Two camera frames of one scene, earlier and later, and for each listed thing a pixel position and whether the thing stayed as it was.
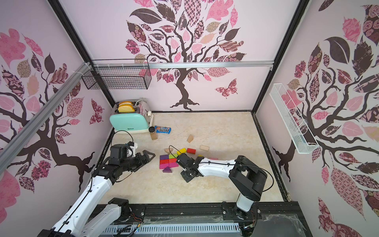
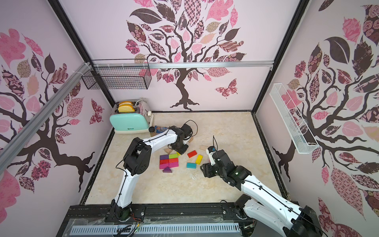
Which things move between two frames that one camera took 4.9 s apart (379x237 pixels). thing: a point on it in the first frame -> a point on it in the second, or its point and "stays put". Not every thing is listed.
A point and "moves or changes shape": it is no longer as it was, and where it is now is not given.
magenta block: (173, 164) stays put
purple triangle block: (167, 170) stays put
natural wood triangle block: (167, 150) stays put
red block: (164, 161) stays put
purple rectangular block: (164, 157) stays put
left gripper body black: (132, 163) -> (179, 147)
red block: (191, 150) moves or changes shape
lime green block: (173, 156) stays put
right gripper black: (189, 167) -> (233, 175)
